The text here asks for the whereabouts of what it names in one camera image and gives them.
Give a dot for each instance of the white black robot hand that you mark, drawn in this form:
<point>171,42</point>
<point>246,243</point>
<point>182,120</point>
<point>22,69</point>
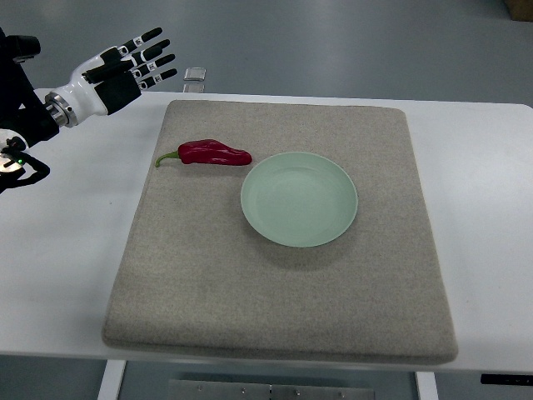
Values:
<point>108,82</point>

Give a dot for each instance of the red pepper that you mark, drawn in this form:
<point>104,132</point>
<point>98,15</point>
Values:
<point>207,151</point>

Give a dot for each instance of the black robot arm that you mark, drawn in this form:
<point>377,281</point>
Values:
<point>25,121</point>

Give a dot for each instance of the pale green plate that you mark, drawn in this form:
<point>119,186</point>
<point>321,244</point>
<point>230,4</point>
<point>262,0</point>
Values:
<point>299,199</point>

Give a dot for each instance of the clear plastic floor marker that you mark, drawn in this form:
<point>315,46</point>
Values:
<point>194,80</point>

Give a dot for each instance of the beige felt mat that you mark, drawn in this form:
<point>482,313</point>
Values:
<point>321,249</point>

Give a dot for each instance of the white table leg left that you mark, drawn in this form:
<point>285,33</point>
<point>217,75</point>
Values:
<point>112,380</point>

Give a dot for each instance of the white table leg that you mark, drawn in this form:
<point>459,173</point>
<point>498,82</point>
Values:
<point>426,386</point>
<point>112,380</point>

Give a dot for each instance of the cardboard box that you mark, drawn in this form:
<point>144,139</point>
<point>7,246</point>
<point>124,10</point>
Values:
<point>520,10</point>

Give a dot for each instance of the white table leg right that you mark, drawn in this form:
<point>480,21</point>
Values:
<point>426,386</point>

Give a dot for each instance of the black table control panel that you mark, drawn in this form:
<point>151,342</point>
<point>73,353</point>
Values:
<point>507,379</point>

